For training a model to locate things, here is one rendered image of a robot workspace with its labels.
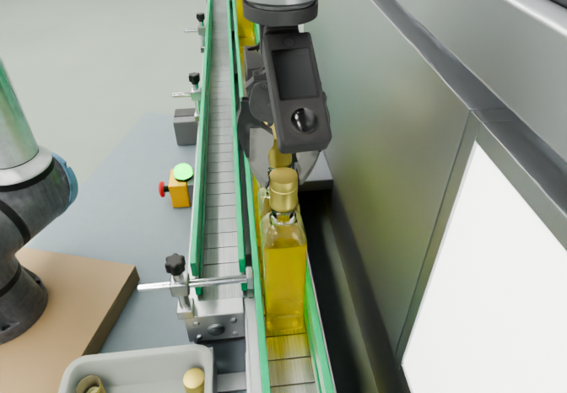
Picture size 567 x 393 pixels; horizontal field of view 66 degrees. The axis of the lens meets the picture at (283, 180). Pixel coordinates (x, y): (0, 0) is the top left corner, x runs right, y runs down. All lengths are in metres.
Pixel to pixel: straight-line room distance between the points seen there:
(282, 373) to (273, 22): 0.47
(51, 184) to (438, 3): 0.68
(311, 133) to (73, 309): 0.65
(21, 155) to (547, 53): 0.74
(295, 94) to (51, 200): 0.58
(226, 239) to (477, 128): 0.58
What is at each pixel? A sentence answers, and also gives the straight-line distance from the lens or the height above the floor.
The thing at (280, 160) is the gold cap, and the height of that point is 1.15.
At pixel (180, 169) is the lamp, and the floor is 0.85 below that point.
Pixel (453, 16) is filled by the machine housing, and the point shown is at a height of 1.36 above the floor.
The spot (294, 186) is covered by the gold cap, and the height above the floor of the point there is 1.15.
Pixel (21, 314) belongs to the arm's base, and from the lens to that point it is 0.90.
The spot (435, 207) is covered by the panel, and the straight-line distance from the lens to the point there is 0.40.
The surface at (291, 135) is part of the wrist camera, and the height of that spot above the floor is 1.27.
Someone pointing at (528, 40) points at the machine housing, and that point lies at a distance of 0.31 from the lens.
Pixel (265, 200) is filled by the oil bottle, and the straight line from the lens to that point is 0.59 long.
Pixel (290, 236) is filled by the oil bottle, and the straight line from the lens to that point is 0.54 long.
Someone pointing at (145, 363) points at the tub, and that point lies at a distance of 0.78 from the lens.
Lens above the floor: 1.48
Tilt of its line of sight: 39 degrees down
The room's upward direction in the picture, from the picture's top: straight up
